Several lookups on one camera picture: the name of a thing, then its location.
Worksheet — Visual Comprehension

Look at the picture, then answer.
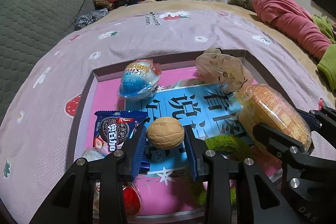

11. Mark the blue cookie packet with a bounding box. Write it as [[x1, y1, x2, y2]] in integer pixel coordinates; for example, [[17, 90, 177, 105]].
[[94, 110, 150, 172]]

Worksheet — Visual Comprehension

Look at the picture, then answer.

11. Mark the shallow grey cardboard box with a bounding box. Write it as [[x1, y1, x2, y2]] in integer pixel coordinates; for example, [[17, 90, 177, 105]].
[[64, 49, 326, 222]]

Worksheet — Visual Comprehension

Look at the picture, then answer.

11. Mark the beige bed sheet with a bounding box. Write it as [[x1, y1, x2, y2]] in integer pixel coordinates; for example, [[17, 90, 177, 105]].
[[108, 0, 336, 98]]

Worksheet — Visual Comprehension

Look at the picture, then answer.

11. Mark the green blanket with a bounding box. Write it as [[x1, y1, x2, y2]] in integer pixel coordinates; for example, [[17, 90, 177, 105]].
[[312, 14, 336, 91]]

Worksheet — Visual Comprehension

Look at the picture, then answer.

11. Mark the grey quilted headboard cover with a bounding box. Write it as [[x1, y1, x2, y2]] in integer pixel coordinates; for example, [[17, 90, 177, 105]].
[[0, 0, 96, 125]]

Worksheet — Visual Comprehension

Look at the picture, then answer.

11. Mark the blue egg toy packet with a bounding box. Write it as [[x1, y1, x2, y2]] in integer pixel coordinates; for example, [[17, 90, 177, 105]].
[[119, 60, 162, 99]]

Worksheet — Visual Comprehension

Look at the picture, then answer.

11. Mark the green fuzzy hair tie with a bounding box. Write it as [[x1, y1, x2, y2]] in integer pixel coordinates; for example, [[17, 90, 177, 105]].
[[189, 135, 254, 206]]

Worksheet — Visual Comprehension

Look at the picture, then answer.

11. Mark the beige plush toy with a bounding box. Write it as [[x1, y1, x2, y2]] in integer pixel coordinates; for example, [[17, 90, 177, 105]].
[[195, 48, 254, 93]]

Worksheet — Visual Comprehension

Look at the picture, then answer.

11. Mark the pink quilt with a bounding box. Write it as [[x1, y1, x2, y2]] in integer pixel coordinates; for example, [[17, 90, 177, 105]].
[[252, 0, 333, 61]]

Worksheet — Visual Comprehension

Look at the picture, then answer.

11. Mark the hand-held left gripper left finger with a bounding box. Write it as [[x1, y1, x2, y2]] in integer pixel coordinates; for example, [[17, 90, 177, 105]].
[[29, 126, 151, 224]]

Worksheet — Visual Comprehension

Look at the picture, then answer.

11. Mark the red ball candy packet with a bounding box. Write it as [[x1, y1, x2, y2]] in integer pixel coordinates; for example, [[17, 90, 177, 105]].
[[80, 149, 144, 217]]

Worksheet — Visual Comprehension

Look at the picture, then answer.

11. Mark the dark brown cloth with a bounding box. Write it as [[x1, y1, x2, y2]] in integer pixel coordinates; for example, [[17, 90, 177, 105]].
[[228, 0, 257, 11]]

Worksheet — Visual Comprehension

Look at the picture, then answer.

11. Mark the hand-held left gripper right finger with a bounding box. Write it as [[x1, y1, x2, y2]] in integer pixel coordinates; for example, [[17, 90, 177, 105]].
[[184, 126, 300, 224]]

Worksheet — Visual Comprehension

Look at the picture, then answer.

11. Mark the walnut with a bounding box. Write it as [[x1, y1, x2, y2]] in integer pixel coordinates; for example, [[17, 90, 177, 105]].
[[146, 117, 185, 150]]

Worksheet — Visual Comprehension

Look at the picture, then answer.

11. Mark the blue patterned cloth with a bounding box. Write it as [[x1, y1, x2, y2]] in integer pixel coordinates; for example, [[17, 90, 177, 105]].
[[75, 8, 110, 30]]

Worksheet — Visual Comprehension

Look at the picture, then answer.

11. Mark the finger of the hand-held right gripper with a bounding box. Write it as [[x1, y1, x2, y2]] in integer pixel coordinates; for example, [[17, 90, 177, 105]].
[[306, 106, 336, 130], [251, 123, 306, 161]]

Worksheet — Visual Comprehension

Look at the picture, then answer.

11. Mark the yellow cake packet red print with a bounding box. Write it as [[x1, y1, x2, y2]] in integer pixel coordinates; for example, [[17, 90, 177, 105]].
[[238, 84, 314, 152]]

